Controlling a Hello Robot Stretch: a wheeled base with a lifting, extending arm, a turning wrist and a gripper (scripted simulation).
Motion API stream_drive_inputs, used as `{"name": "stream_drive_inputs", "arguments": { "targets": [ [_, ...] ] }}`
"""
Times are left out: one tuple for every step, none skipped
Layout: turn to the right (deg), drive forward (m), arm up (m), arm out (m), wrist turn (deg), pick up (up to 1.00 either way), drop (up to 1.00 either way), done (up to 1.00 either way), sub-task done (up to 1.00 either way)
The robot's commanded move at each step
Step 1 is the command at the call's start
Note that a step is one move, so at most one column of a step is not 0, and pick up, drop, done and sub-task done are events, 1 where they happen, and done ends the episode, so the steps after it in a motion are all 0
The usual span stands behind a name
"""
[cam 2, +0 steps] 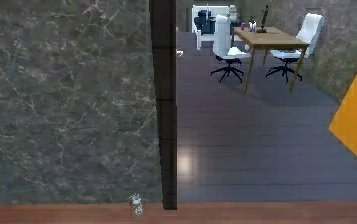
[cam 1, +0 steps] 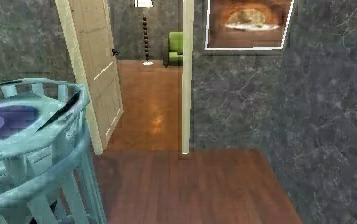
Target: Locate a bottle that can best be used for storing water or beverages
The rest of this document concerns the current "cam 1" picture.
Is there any green armchair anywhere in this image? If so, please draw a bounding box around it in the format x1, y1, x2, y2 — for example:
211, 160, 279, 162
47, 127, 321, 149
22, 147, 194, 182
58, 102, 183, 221
167, 31, 184, 67

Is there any cream wooden room door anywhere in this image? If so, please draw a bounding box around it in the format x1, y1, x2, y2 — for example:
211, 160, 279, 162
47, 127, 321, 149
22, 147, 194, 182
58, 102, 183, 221
54, 0, 125, 156

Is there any framed brown picture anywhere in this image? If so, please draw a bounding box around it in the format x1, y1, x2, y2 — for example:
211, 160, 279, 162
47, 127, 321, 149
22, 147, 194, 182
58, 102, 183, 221
203, 0, 295, 52

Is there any pale blue round chair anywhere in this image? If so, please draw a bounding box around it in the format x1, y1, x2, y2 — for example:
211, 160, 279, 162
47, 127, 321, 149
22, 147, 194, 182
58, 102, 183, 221
0, 77, 108, 224

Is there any purple seat cushion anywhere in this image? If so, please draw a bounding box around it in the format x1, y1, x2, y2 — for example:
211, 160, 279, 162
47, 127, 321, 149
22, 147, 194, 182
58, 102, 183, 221
0, 105, 41, 145

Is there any floor lamp with beaded post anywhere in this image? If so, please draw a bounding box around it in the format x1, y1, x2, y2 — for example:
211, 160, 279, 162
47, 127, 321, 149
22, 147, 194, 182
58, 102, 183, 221
133, 0, 155, 67

